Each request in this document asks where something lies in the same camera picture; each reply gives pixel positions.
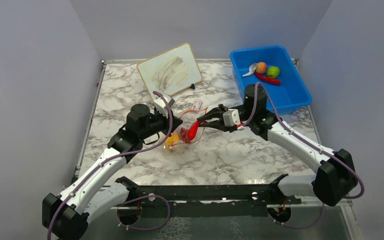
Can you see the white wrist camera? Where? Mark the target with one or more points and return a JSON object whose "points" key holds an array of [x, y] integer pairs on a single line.
{"points": [[161, 104], [231, 118]]}

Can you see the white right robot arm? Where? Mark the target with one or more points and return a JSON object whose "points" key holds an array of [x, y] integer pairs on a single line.
{"points": [[334, 174]]}

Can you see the peach fruit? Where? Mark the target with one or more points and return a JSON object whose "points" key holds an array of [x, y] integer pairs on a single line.
{"points": [[261, 68]]}

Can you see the red chili pepper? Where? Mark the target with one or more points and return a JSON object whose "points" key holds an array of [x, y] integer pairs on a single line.
{"points": [[193, 130], [266, 79]]}

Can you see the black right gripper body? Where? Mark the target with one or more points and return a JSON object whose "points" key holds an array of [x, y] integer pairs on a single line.
{"points": [[247, 112]]}

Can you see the yellow bell pepper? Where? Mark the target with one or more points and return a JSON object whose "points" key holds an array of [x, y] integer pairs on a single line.
{"points": [[173, 139]]}

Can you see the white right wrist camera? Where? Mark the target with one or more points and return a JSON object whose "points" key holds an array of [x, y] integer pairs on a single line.
{"points": [[231, 118]]}

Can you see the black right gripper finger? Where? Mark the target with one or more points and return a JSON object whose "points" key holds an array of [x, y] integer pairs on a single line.
{"points": [[216, 124], [214, 113]]}

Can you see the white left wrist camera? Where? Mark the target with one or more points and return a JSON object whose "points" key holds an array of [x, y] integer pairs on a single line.
{"points": [[161, 104]]}

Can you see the green lime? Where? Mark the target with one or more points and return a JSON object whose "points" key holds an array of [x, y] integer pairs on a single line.
{"points": [[273, 72]]}

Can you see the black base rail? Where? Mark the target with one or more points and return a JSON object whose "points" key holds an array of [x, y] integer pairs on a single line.
{"points": [[195, 201]]}

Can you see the red grape bunch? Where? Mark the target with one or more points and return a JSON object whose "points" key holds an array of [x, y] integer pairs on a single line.
{"points": [[184, 135]]}

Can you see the white mushroom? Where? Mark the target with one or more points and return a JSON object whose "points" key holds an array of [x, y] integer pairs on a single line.
{"points": [[251, 69]]}

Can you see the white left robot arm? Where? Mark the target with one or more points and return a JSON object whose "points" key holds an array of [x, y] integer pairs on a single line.
{"points": [[68, 214]]}

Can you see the small whiteboard yellow frame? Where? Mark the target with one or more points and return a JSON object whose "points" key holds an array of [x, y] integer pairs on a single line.
{"points": [[171, 71]]}

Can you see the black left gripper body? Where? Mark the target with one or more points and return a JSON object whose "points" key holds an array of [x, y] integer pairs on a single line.
{"points": [[158, 123]]}

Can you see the clear zip bag orange zipper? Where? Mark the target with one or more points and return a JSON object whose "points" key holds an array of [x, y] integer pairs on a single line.
{"points": [[195, 140]]}

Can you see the blue plastic bin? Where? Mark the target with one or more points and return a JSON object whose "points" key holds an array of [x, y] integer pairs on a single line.
{"points": [[292, 92]]}

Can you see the red white staple box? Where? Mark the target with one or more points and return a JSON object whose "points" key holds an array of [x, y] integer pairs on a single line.
{"points": [[196, 105]]}

